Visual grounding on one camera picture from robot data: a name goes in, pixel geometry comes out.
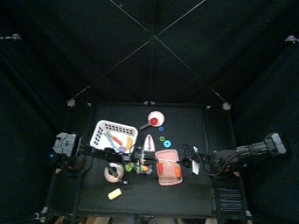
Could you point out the metal frame bracket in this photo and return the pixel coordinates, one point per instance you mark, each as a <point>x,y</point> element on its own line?
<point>226,106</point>
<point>148,102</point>
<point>291,38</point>
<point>71,102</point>
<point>15,37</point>

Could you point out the white pointed toy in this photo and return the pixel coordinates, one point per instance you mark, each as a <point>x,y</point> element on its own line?
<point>148,143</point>

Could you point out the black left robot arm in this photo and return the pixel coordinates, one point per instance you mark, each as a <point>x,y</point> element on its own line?
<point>98,152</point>

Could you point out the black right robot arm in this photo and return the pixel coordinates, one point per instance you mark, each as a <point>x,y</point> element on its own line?
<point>249,149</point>

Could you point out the orange carrot half green stem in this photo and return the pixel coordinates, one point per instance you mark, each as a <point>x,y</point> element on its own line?
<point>178,175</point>

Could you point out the orange carrot tip half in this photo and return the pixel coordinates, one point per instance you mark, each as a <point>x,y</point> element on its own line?
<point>178,169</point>

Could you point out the large blue toy gear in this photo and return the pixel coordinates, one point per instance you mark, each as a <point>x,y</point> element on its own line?
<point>167,143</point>

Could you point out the red toy tomato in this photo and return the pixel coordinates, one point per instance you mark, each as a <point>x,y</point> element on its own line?
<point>154,121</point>

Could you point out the yellow toy block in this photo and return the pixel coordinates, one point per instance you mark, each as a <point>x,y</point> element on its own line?
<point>115,194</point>

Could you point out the printed label sticker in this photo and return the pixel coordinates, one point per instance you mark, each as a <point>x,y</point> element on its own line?
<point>230,199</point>

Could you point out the red-orange toy stick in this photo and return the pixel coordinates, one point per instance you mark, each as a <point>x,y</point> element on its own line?
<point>115,139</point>

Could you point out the yellow-orange toy food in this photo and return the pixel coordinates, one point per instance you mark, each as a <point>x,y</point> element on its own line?
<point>128,143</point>

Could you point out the small blue toy gear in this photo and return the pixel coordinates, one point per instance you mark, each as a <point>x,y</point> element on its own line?
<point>160,128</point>

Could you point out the yellow toy food piece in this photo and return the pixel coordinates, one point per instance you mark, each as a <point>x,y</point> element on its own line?
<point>144,168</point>

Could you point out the red toy sausage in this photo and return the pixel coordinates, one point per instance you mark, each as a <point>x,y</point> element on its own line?
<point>160,168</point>

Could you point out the grey-blue toy utensil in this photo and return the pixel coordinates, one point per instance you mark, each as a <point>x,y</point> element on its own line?
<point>110,141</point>

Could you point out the pink plastic tray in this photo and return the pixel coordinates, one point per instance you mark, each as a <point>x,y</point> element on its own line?
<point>168,172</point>

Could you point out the small purple toy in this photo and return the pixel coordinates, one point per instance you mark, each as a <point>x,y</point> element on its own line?
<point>122,149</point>

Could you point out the white toy knife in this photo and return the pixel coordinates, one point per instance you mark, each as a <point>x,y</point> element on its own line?
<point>195,168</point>

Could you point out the green toy food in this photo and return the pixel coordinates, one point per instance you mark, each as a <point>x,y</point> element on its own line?
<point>130,167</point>

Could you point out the small black round cap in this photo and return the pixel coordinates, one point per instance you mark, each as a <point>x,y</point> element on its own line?
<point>126,183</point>

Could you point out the white perforated plastic basket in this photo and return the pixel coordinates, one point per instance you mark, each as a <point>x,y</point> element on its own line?
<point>102,128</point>

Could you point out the green toy gear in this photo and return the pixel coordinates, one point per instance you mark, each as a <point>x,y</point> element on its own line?
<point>162,138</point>

